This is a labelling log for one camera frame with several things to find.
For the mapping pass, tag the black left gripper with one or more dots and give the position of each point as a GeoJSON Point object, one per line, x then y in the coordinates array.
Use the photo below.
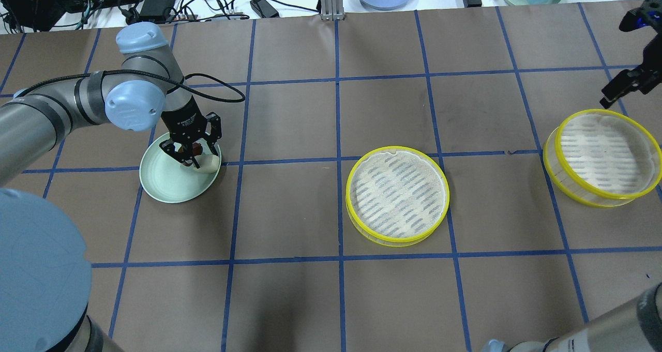
{"type": "Point", "coordinates": [183, 121]}

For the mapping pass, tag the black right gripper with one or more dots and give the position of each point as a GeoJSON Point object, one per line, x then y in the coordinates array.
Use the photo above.
{"type": "Point", "coordinates": [637, 79]}

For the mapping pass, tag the yellow rimmed steamer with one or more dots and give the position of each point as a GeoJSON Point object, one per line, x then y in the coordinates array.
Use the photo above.
{"type": "Point", "coordinates": [603, 159]}
{"type": "Point", "coordinates": [396, 196]}

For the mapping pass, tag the white steamed bun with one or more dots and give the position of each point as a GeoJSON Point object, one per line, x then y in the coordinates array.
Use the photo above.
{"type": "Point", "coordinates": [203, 164]}

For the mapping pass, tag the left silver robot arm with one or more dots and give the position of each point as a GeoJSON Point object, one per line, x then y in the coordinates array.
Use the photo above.
{"type": "Point", "coordinates": [46, 278]}

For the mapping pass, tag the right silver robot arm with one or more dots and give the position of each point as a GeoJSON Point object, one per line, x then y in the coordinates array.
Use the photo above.
{"type": "Point", "coordinates": [633, 326]}

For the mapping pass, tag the brown bun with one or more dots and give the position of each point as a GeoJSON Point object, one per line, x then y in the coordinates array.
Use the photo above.
{"type": "Point", "coordinates": [192, 150]}

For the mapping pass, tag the pale green plate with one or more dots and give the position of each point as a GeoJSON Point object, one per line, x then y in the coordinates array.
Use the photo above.
{"type": "Point", "coordinates": [162, 179]}

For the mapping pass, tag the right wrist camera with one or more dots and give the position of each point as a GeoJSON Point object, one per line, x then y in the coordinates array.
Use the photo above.
{"type": "Point", "coordinates": [646, 15]}

